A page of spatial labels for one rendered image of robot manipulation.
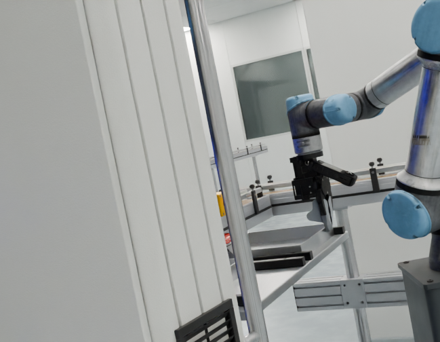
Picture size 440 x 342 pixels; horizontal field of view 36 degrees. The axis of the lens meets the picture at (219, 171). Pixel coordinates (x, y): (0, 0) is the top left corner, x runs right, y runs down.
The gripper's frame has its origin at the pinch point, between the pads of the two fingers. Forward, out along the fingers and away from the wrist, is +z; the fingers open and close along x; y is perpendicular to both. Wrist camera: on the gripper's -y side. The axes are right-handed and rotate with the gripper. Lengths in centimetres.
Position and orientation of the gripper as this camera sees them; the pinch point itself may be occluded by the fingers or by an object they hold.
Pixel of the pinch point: (330, 226)
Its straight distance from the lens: 179.2
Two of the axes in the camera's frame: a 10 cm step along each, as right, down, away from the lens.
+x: -4.3, 1.3, -8.9
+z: 1.9, 9.8, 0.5
